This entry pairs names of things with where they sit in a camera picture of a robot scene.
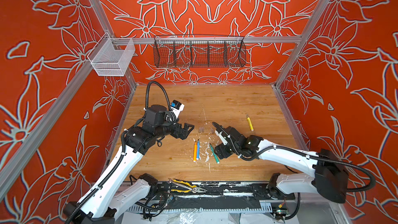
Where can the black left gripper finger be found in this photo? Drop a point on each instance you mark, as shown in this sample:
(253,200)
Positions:
(183,135)
(188,127)

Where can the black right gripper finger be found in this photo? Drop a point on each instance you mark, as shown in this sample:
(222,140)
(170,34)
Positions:
(221,152)
(218,128)

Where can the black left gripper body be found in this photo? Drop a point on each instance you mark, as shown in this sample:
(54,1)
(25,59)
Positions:
(174,129)

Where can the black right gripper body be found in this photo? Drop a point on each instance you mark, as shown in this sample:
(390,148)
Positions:
(235,149)

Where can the green pen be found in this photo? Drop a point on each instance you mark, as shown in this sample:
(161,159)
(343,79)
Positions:
(214,154)

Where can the blue pen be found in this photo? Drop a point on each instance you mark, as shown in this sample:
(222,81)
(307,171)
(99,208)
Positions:
(198,150)

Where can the yellow pen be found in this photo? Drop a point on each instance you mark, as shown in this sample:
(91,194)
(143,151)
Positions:
(249,122)

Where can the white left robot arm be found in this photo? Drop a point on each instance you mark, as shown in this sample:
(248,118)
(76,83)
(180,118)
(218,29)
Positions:
(102,204)

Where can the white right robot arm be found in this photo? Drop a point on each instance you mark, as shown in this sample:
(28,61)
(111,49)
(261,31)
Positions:
(319,173)

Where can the orange pen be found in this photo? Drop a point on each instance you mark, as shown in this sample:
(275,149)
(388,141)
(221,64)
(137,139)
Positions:
(195,151)

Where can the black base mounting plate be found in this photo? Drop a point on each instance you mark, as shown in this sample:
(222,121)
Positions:
(258,190)

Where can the white mesh basket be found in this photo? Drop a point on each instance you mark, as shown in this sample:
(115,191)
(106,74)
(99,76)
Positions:
(112,56)

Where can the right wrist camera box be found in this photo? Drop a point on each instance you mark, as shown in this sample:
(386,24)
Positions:
(223,137)

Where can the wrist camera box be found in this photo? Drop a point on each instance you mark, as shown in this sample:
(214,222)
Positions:
(176,108)
(223,137)

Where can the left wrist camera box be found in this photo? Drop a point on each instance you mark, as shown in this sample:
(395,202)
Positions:
(176,108)

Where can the yellow handled pliers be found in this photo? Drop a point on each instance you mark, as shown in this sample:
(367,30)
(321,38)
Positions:
(182,186)

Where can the black wire basket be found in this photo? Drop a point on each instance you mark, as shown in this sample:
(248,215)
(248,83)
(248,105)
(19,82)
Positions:
(199,51)

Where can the white slotted cable duct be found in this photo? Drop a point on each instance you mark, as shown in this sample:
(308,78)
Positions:
(262,209)

